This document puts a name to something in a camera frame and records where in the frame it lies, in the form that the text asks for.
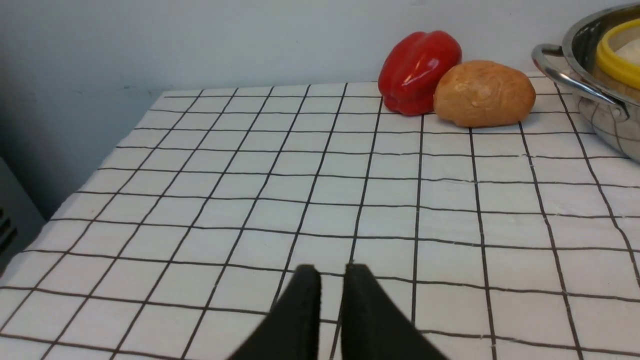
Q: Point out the white checkered tablecloth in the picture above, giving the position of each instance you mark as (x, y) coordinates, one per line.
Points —
(512, 243)

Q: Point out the bamboo steamer basket yellow rim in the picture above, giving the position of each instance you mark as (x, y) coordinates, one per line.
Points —
(617, 60)

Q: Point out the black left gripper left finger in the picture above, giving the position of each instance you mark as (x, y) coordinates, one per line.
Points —
(290, 331)

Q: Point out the brown potato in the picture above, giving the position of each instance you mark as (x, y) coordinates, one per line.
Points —
(483, 94)

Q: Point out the red bell pepper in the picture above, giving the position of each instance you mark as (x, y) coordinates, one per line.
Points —
(413, 69)

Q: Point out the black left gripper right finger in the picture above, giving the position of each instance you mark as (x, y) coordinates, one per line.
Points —
(373, 327)

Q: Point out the stainless steel pot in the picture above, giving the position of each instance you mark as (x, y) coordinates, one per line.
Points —
(614, 118)

